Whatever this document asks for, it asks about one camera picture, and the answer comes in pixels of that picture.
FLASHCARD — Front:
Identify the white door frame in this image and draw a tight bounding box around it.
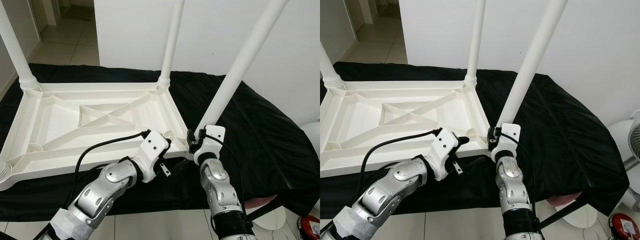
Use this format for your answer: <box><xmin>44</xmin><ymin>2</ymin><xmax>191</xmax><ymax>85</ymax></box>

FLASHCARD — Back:
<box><xmin>347</xmin><ymin>0</ymin><xmax>375</xmax><ymax>25</ymax></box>
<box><xmin>30</xmin><ymin>0</ymin><xmax>60</xmax><ymax>26</ymax></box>

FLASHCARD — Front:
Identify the white plastic children table top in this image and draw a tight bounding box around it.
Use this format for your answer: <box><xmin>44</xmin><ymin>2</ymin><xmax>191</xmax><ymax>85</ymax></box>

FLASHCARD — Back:
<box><xmin>0</xmin><ymin>80</ymin><xmax>193</xmax><ymax>192</ymax></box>
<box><xmin>320</xmin><ymin>79</ymin><xmax>496</xmax><ymax>178</ymax></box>

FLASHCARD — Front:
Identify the white floor cable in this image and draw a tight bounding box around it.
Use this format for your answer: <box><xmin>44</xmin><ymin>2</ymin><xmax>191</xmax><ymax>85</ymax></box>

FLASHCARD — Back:
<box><xmin>585</xmin><ymin>224</ymin><xmax>613</xmax><ymax>240</ymax></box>

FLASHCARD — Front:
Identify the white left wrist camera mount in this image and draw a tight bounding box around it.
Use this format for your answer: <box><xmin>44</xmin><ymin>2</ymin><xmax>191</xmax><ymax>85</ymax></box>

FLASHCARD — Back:
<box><xmin>132</xmin><ymin>131</ymin><xmax>172</xmax><ymax>183</ymax></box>
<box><xmin>427</xmin><ymin>129</ymin><xmax>462</xmax><ymax>181</ymax></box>

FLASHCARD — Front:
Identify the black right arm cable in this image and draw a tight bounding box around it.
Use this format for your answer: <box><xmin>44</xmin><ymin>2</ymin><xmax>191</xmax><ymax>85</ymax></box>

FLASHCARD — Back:
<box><xmin>497</xmin><ymin>129</ymin><xmax>538</xmax><ymax>201</ymax></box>
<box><xmin>197</xmin><ymin>129</ymin><xmax>241</xmax><ymax>201</ymax></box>

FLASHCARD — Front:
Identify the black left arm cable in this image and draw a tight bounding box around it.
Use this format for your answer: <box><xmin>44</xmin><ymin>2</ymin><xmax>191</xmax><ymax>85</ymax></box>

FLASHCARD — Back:
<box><xmin>72</xmin><ymin>129</ymin><xmax>152</xmax><ymax>201</ymax></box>
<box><xmin>362</xmin><ymin>127</ymin><xmax>443</xmax><ymax>186</ymax></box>

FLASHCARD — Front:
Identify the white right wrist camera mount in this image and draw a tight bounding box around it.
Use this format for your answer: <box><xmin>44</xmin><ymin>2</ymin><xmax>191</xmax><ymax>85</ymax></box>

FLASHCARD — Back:
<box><xmin>194</xmin><ymin>125</ymin><xmax>226</xmax><ymax>163</ymax></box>
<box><xmin>492</xmin><ymin>123</ymin><xmax>522</xmax><ymax>162</ymax></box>

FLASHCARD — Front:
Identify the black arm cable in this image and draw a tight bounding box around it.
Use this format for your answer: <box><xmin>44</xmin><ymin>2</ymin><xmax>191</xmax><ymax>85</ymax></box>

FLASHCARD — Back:
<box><xmin>72</xmin><ymin>129</ymin><xmax>152</xmax><ymax>201</ymax></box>
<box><xmin>362</xmin><ymin>127</ymin><xmax>443</xmax><ymax>186</ymax></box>
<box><xmin>197</xmin><ymin>129</ymin><xmax>241</xmax><ymax>201</ymax></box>
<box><xmin>497</xmin><ymin>129</ymin><xmax>538</xmax><ymax>201</ymax></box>

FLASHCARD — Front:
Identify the red round floor device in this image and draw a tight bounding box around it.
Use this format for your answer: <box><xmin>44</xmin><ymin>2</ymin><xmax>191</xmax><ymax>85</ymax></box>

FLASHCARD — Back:
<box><xmin>610</xmin><ymin>212</ymin><xmax>640</xmax><ymax>240</ymax></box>
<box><xmin>299</xmin><ymin>216</ymin><xmax>320</xmax><ymax>240</ymax></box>

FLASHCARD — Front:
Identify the pink rounded object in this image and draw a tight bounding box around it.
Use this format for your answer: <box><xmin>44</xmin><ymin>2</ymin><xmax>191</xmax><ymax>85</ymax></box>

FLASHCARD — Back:
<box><xmin>546</xmin><ymin>191</ymin><xmax>583</xmax><ymax>207</ymax></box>
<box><xmin>242</xmin><ymin>194</ymin><xmax>278</xmax><ymax>210</ymax></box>

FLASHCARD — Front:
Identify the black table cloth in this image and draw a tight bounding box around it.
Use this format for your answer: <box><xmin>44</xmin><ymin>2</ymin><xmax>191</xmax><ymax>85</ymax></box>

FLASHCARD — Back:
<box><xmin>320</xmin><ymin>61</ymin><xmax>630</xmax><ymax>218</ymax></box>
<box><xmin>0</xmin><ymin>62</ymin><xmax>320</xmax><ymax>221</ymax></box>

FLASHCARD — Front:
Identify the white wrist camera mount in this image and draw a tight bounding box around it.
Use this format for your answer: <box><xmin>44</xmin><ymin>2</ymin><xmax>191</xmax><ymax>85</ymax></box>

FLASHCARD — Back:
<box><xmin>132</xmin><ymin>131</ymin><xmax>172</xmax><ymax>183</ymax></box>
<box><xmin>427</xmin><ymin>129</ymin><xmax>462</xmax><ymax>181</ymax></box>
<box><xmin>194</xmin><ymin>125</ymin><xmax>226</xmax><ymax>163</ymax></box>
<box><xmin>492</xmin><ymin>123</ymin><xmax>522</xmax><ymax>162</ymax></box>

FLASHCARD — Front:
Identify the black metal table leg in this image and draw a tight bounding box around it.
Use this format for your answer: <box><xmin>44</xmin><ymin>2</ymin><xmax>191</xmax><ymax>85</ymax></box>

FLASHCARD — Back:
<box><xmin>247</xmin><ymin>200</ymin><xmax>288</xmax><ymax>221</ymax></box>
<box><xmin>537</xmin><ymin>202</ymin><xmax>586</xmax><ymax>230</ymax></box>

